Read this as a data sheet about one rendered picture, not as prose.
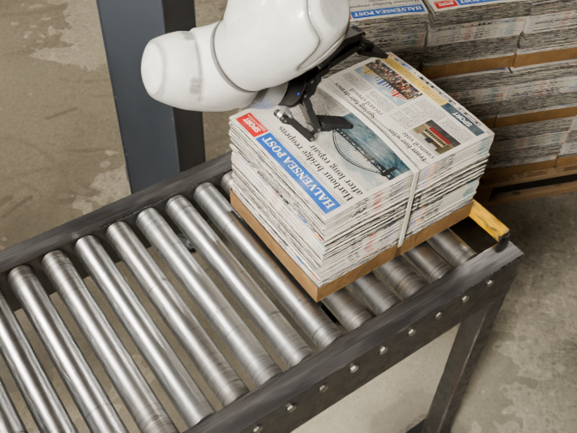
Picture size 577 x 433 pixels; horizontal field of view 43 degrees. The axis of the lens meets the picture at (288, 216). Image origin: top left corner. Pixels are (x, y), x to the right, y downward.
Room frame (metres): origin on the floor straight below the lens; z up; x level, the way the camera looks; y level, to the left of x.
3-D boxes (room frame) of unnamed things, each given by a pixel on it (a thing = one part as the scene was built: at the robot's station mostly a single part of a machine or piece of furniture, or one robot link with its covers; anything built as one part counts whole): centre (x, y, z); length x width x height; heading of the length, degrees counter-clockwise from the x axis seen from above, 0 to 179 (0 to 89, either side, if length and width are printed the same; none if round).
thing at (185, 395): (0.71, 0.25, 0.77); 0.47 x 0.05 x 0.05; 37
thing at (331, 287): (0.92, -0.03, 0.83); 0.29 x 0.16 x 0.04; 37
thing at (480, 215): (1.10, -0.29, 0.81); 0.43 x 0.03 x 0.02; 37
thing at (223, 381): (0.75, 0.20, 0.77); 0.47 x 0.05 x 0.05; 37
